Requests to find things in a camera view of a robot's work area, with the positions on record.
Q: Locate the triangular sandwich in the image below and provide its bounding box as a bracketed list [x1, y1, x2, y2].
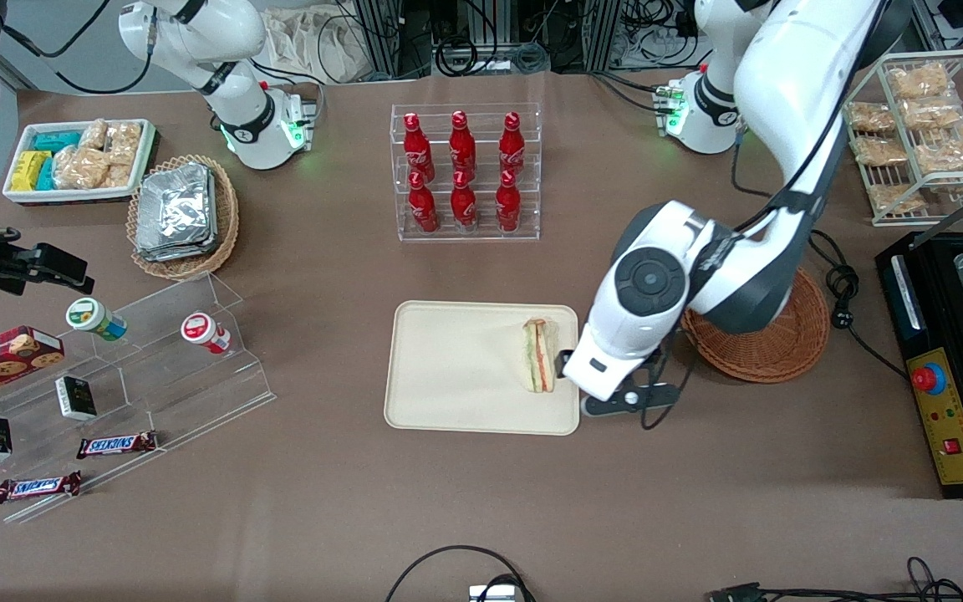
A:
[522, 318, 560, 394]

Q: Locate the oval light wicker basket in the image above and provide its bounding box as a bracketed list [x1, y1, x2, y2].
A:
[126, 155, 240, 281]

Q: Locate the red Coca-Cola bottle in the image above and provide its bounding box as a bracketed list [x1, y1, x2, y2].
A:
[449, 110, 477, 178]
[403, 113, 436, 181]
[495, 170, 522, 232]
[499, 111, 527, 175]
[451, 170, 478, 232]
[408, 171, 439, 233]

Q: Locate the clear acrylic bottle rack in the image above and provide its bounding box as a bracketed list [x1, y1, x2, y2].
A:
[390, 104, 543, 243]

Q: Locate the Snickers bar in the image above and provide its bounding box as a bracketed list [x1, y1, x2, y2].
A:
[0, 471, 83, 504]
[76, 431, 158, 460]

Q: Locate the white wire rack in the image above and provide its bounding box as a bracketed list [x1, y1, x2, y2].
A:
[843, 48, 963, 228]

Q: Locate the black sealing machine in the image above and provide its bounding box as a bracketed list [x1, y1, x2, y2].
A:
[876, 230, 963, 500]

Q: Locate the green lid yogurt cup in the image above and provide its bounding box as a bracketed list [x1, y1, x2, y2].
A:
[65, 297, 128, 342]

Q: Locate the beige plastic tray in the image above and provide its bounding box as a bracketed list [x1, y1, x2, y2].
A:
[384, 300, 581, 436]

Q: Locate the black coiled cable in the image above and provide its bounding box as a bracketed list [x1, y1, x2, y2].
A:
[436, 35, 480, 78]

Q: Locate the aluminium frame post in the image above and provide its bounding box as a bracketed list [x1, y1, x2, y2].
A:
[354, 0, 432, 80]
[586, 0, 624, 72]

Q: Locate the white rectangular snack tray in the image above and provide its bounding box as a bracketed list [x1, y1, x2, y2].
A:
[3, 119, 156, 206]

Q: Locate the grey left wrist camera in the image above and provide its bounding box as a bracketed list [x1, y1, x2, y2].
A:
[580, 383, 676, 417]

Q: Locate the yellow snack packet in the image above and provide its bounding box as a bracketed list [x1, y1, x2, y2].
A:
[12, 150, 52, 191]

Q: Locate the red lid yogurt cup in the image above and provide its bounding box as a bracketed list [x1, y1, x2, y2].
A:
[181, 312, 232, 355]

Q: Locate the round brown wicker basket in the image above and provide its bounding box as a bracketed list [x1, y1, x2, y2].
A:
[680, 268, 831, 384]

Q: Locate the black cable with plug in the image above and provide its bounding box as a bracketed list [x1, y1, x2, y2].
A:
[808, 227, 909, 381]

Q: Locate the black looped cable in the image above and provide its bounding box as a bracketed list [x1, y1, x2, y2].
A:
[385, 545, 537, 602]

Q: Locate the beige cloth bag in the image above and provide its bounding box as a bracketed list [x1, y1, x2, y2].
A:
[262, 7, 374, 84]

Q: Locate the yellow control box red button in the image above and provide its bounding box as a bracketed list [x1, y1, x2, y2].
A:
[906, 347, 963, 486]

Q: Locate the black cable with connector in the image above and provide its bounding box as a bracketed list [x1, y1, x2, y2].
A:
[707, 556, 963, 602]

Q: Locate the clear acrylic stepped shelf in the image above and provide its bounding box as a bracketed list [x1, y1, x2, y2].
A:
[0, 272, 276, 525]

